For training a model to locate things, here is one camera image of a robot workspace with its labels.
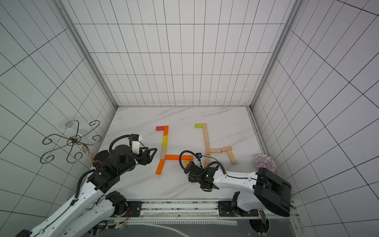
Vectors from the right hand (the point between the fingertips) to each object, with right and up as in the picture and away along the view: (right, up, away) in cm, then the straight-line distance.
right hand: (193, 169), depth 86 cm
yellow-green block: (-20, +15, +14) cm, 28 cm away
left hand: (-23, +13, -11) cm, 28 cm away
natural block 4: (+14, +10, +8) cm, 19 cm away
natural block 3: (+10, +10, +9) cm, 16 cm away
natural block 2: (+9, +16, +15) cm, 24 cm away
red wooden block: (-25, +23, +22) cm, 40 cm away
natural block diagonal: (+9, +23, +21) cm, 32 cm away
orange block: (-14, +6, +5) cm, 16 cm away
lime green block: (+4, +25, +21) cm, 33 cm away
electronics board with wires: (-43, -20, -17) cm, 51 cm away
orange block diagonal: (-19, +22, +18) cm, 34 cm away
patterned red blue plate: (+43, +4, +2) cm, 43 cm away
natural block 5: (+22, +10, +10) cm, 26 cm away
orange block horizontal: (-20, +1, +2) cm, 20 cm away
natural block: (-20, +8, +7) cm, 22 cm away
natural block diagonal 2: (+24, +6, +6) cm, 26 cm away
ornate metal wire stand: (-53, +19, -22) cm, 61 cm away
